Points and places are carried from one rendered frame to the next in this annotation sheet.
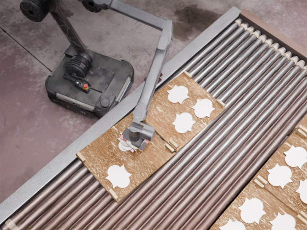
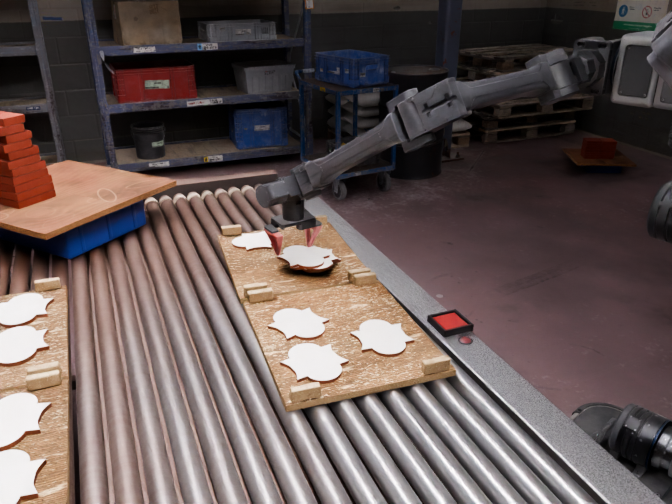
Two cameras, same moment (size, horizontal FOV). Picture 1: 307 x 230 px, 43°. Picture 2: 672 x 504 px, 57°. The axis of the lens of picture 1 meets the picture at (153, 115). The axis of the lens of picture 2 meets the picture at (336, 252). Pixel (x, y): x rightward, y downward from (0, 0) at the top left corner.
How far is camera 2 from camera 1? 2.41 m
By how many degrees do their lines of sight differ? 82
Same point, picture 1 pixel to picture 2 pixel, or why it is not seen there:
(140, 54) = not seen: outside the picture
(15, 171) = not seen: hidden behind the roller
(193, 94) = (369, 362)
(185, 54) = (531, 403)
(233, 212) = (49, 324)
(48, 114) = not seen: hidden behind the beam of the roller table
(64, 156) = (335, 221)
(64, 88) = (590, 425)
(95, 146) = (328, 236)
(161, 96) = (391, 317)
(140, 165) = (255, 262)
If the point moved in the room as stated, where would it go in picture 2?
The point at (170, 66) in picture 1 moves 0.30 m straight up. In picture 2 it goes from (488, 363) to (505, 230)
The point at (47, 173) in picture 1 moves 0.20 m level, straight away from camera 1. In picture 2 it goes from (319, 209) to (377, 207)
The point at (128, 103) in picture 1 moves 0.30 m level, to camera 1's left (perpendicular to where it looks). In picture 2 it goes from (402, 285) to (445, 244)
